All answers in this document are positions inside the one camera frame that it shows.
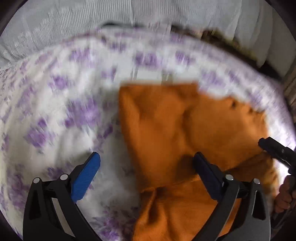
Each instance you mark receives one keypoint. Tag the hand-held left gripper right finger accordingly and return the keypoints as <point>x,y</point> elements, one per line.
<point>208,178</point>

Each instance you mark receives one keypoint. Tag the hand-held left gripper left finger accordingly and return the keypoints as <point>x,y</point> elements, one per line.
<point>85,178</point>

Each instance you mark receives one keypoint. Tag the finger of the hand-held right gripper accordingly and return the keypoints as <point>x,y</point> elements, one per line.
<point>275,150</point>

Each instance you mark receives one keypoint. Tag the orange knitted cat sweater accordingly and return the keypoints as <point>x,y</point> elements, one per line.
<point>161,127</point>

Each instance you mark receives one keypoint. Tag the person's right hand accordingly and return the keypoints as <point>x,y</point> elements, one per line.
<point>283,197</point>

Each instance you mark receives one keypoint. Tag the striped beige curtain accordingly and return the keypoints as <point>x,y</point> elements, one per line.
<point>291,90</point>

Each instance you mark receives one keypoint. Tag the purple floral bed sheet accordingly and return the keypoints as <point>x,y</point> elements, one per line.
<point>57,104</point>

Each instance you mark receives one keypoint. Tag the white paper hang tag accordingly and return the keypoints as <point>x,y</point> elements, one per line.
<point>150,76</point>

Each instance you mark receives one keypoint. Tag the white lace cover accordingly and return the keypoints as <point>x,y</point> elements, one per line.
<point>69,20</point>

